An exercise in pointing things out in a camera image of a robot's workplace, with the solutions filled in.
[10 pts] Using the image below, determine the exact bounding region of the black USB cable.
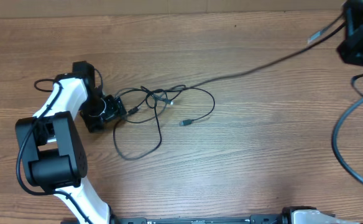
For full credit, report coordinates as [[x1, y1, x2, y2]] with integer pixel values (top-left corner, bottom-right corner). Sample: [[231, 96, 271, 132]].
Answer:
[[181, 14, 347, 91]]

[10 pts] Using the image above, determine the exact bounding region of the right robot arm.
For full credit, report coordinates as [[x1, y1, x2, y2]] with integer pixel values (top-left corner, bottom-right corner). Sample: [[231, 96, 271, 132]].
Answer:
[[337, 0, 363, 67]]

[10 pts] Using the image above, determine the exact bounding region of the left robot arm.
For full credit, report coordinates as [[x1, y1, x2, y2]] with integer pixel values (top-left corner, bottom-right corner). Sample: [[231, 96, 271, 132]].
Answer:
[[15, 61, 127, 223]]

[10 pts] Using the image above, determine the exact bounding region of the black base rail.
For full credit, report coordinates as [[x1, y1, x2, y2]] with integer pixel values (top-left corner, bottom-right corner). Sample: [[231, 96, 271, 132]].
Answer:
[[60, 205, 362, 224]]

